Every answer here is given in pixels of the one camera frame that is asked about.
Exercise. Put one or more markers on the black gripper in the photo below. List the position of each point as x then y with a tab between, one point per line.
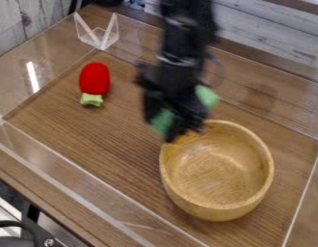
172	80

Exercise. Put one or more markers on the green rectangular block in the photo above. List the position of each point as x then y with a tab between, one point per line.
175	115

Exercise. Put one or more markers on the brown wooden bowl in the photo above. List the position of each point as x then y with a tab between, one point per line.
216	172

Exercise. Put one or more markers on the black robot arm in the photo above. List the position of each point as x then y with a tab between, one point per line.
190	30

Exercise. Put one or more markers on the red plush strawberry toy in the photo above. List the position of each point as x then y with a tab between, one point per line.
95	83

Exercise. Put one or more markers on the black table leg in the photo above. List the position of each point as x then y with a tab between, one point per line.
29	218

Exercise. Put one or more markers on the clear acrylic corner bracket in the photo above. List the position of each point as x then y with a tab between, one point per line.
98	37

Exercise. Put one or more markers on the clear acrylic tray wall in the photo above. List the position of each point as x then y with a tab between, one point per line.
95	210

